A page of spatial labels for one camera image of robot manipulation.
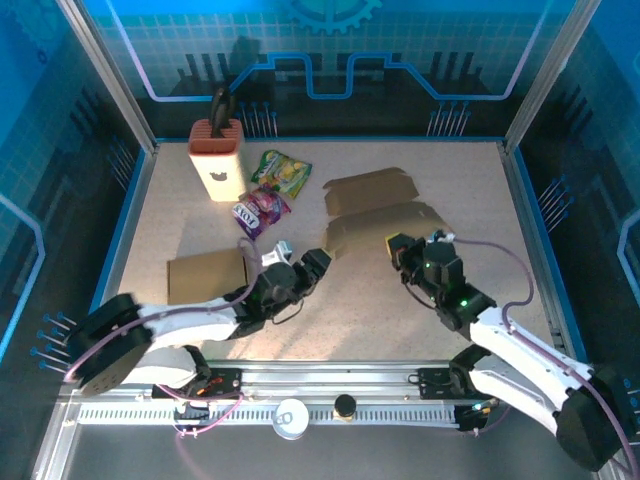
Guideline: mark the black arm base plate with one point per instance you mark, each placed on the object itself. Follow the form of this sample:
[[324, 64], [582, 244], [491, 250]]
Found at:
[[430, 382], [227, 382]]

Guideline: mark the beige knife block terracotta top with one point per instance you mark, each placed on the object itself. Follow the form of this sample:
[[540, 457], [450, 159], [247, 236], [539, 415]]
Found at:
[[220, 175]]

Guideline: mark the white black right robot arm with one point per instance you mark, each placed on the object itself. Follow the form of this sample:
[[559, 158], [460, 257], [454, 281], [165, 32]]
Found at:
[[520, 360]]

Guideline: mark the brown cardboard box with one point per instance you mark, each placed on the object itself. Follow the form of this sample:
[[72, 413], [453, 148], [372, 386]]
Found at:
[[205, 275], [370, 192]]

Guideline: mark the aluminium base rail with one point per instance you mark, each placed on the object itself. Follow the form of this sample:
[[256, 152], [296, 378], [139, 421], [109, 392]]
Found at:
[[325, 380]]

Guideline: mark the aluminium frame post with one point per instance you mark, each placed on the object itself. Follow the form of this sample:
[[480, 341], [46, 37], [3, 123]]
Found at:
[[548, 75], [110, 75]]

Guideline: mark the white round can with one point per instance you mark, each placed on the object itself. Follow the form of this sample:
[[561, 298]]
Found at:
[[291, 419]]

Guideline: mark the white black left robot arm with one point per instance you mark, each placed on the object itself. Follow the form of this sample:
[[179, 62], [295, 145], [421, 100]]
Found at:
[[190, 325]]

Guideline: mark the green yellow candy bag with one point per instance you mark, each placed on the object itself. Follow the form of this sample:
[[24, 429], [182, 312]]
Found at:
[[282, 172]]

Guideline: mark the black round knob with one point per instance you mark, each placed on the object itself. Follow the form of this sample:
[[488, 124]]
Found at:
[[345, 404]]

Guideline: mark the purple Fox's candy bag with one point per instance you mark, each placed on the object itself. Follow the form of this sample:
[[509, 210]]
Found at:
[[257, 212]]

